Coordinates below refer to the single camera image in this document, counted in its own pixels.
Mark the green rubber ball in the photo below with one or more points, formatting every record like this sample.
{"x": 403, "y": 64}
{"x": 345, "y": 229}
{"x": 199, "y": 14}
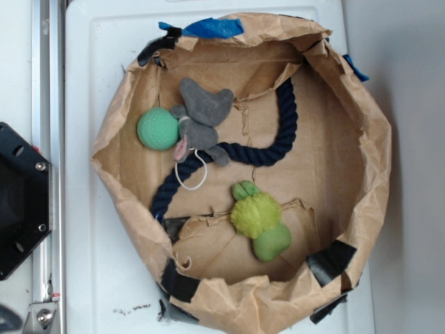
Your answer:
{"x": 157, "y": 129}

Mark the white plastic tray board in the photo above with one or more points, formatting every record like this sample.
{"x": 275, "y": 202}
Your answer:
{"x": 108, "y": 288}

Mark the brown paper bag bin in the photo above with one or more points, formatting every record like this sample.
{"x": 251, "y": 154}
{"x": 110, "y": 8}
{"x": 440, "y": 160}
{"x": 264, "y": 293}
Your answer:
{"x": 303, "y": 128}

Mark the aluminium extrusion rail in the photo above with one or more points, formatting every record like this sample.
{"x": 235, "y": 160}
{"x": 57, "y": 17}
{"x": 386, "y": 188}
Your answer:
{"x": 47, "y": 312}

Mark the green plush animal toy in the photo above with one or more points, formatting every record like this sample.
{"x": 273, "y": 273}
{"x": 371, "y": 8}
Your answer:
{"x": 258, "y": 216}

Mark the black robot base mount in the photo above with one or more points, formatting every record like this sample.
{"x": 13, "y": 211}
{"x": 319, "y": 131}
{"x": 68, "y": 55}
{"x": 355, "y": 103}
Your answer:
{"x": 25, "y": 194}

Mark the grey plush mouse toy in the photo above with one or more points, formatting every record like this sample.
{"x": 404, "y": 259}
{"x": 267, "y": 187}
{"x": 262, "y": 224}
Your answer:
{"x": 198, "y": 118}

